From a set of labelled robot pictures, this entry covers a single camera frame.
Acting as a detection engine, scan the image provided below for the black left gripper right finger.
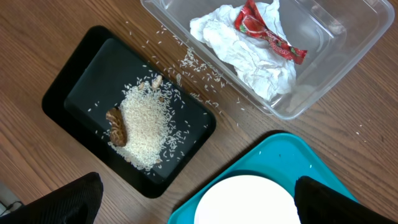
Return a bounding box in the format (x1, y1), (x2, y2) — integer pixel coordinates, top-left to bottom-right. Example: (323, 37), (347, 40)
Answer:
(294, 176), (397, 224)

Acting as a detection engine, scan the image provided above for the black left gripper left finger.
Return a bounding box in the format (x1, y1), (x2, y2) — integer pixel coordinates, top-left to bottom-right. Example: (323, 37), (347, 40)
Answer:
(1, 172), (103, 224)

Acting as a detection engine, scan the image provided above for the large pink plate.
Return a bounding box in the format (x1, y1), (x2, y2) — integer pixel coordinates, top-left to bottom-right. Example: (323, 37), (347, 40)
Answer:
(194, 175), (300, 224)

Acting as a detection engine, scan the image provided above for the food scraps and rice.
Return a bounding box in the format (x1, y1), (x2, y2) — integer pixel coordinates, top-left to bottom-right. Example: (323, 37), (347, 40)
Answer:
(86, 73), (209, 172)

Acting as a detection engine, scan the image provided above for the red snack wrapper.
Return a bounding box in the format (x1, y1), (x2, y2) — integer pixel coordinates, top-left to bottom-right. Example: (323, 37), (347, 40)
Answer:
(234, 0), (307, 65)

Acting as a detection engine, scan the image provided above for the clear plastic waste bin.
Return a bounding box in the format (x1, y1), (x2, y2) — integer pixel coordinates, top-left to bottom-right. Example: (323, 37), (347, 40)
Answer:
(141, 0), (395, 120)

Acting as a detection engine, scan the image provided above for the teal serving tray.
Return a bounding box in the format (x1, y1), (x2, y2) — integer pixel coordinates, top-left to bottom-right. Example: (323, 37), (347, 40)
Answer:
(168, 133), (357, 224)

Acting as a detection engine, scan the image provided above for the black rectangular tray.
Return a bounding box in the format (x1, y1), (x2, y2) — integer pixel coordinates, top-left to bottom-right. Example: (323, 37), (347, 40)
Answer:
(42, 26), (216, 198)

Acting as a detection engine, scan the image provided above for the white tissue pile in bin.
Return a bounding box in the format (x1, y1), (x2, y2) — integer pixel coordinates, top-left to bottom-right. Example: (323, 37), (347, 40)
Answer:
(190, 5), (296, 101)

